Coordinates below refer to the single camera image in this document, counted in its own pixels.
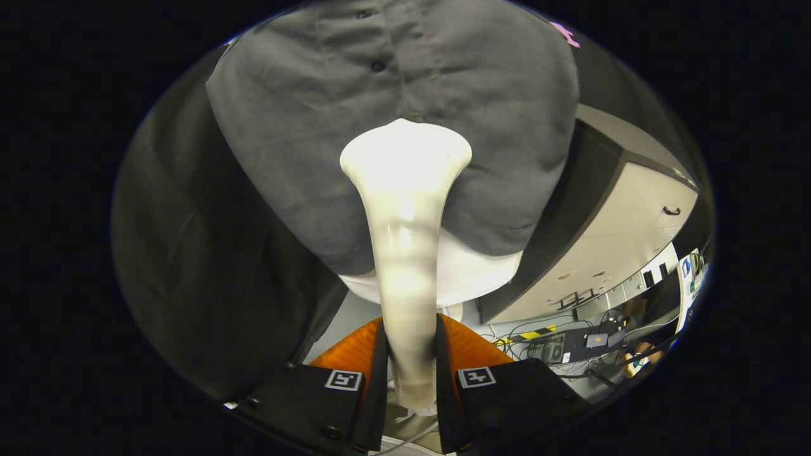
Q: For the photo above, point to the black computer case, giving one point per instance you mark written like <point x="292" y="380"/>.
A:
<point x="570" y="349"/>

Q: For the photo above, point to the white mannequin torso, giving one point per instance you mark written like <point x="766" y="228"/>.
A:
<point x="481" y="275"/>

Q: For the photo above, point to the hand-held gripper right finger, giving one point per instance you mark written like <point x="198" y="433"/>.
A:
<point x="443" y="392"/>

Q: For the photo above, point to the small grey box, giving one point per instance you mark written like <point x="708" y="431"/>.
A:
<point x="616" y="338"/>
<point x="596" y="341"/>

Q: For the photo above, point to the small blue object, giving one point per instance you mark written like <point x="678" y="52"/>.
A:
<point x="686" y="267"/>

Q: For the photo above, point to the grey cabinet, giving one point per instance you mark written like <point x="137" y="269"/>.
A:
<point x="621" y="240"/>

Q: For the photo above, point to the white low drawer unit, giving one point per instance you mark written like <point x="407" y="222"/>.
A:
<point x="627" y="288"/>

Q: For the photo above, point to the grey button shirt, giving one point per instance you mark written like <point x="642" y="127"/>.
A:
<point x="304" y="126"/>

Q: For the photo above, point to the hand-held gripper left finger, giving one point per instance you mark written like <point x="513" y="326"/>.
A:
<point x="380" y="392"/>

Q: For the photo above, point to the white desk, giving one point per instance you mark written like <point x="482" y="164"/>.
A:
<point x="683" y="297"/>

